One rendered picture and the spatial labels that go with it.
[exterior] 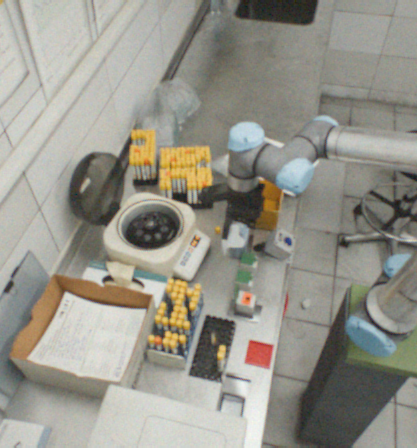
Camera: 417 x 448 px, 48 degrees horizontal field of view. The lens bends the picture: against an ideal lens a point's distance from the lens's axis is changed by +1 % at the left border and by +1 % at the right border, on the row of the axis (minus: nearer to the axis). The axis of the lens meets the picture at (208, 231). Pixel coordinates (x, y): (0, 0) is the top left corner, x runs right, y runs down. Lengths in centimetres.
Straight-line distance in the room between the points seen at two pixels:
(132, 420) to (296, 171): 57
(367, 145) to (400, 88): 267
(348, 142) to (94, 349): 79
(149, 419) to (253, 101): 145
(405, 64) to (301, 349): 211
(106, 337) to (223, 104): 114
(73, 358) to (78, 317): 12
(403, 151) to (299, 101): 113
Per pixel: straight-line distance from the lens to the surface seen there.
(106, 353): 125
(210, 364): 125
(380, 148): 99
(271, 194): 158
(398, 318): 106
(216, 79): 216
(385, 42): 348
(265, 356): 129
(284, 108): 201
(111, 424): 93
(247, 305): 127
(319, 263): 257
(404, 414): 230
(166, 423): 92
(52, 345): 130
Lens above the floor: 205
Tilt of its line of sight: 51 degrees down
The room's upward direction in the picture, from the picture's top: 1 degrees counter-clockwise
